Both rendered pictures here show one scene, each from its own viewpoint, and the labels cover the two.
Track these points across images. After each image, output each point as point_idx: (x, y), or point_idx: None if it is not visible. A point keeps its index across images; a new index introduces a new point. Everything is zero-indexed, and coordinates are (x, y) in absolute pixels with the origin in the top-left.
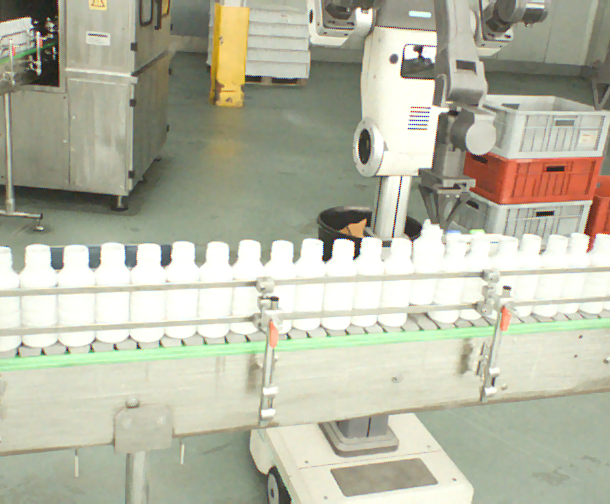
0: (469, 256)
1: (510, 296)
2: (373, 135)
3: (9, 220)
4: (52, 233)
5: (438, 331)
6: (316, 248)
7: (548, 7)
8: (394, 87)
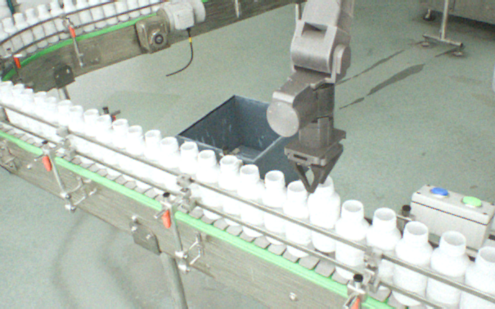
0: (371, 226)
1: (362, 288)
2: None
3: (444, 43)
4: (465, 59)
5: (323, 279)
6: (224, 167)
7: None
8: None
